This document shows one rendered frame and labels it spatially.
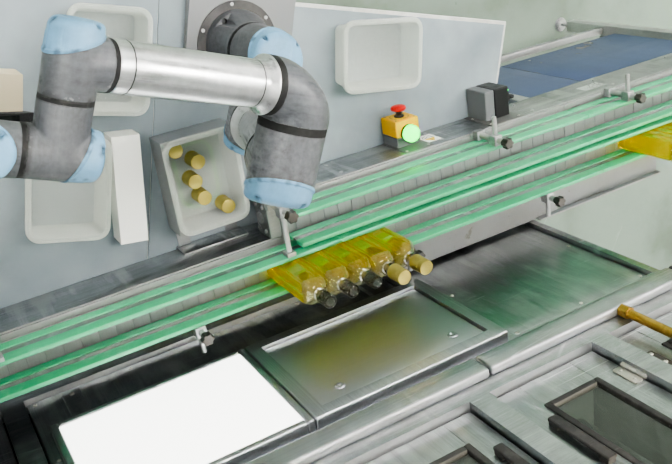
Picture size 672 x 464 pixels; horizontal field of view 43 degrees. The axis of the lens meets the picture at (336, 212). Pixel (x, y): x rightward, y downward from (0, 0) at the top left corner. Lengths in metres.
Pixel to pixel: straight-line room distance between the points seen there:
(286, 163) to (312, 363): 0.59
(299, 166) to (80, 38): 0.42
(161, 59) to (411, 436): 0.84
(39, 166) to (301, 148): 0.41
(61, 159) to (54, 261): 0.80
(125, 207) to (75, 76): 0.78
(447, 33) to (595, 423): 1.09
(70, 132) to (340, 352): 0.89
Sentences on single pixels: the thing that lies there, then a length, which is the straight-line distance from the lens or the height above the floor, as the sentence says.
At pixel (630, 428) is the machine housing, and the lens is 1.66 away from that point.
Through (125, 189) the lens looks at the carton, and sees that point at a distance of 1.88.
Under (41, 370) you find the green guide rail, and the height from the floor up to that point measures 0.91.
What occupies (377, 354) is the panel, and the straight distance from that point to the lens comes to 1.81.
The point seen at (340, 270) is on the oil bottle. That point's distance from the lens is 1.83.
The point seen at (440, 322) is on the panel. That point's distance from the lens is 1.90.
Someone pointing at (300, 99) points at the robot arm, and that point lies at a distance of 1.33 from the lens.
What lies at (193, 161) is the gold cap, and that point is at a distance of 1.91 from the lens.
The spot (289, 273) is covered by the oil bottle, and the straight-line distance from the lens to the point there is 1.86.
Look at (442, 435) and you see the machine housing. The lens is 1.64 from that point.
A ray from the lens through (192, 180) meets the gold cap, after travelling 1.92.
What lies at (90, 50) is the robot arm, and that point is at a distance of 1.15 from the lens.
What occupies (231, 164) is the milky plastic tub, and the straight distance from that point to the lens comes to 1.95.
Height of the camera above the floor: 2.56
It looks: 56 degrees down
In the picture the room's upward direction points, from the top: 118 degrees clockwise
